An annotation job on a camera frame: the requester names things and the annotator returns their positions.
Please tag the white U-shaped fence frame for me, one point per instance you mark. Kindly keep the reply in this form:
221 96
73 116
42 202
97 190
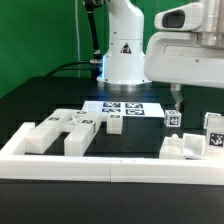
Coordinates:
16 164

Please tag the white paper marker sheet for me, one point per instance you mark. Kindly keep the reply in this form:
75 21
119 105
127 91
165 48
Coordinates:
131 109

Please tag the white chair back frame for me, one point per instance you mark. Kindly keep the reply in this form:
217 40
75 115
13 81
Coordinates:
80 127

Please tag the white chair seat block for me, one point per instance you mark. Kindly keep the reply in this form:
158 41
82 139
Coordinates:
190 146

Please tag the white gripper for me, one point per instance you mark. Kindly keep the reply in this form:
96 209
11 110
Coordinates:
188 47

